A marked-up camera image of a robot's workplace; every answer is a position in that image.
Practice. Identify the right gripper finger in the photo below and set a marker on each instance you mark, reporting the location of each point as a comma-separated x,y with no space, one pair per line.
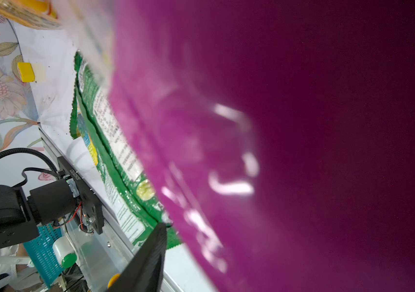
145,272

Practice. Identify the purple magenta snack bag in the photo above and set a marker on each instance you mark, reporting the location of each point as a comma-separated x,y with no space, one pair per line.
279,136

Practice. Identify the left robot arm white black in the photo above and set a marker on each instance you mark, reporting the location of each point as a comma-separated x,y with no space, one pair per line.
20,215

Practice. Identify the green Fox's spring tea bag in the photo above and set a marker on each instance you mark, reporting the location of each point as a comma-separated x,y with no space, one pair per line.
129,191

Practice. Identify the yellow orange snack bag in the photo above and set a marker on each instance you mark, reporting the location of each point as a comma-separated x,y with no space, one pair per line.
39,15

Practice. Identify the white bottle green cap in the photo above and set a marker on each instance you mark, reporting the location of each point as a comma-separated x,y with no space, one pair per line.
64,253

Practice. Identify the teal plastic basket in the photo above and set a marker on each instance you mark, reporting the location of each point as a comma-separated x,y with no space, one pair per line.
41,253

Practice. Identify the small yellow block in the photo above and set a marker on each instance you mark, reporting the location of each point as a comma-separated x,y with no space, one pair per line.
26,72

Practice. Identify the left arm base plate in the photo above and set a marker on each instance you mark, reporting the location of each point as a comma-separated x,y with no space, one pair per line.
92,206

